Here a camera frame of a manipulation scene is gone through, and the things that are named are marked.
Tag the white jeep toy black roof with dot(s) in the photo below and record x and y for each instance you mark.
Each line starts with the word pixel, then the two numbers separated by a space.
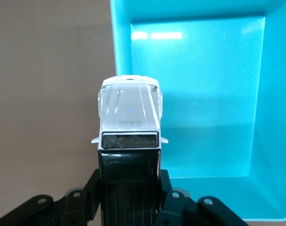
pixel 129 106

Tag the teal plastic bin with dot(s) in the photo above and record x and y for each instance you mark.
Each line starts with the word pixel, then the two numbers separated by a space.
pixel 204 94

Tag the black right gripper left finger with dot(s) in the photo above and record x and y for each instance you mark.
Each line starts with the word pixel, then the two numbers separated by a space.
pixel 92 195

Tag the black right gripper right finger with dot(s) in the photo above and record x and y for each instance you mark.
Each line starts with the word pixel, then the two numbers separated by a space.
pixel 167 197

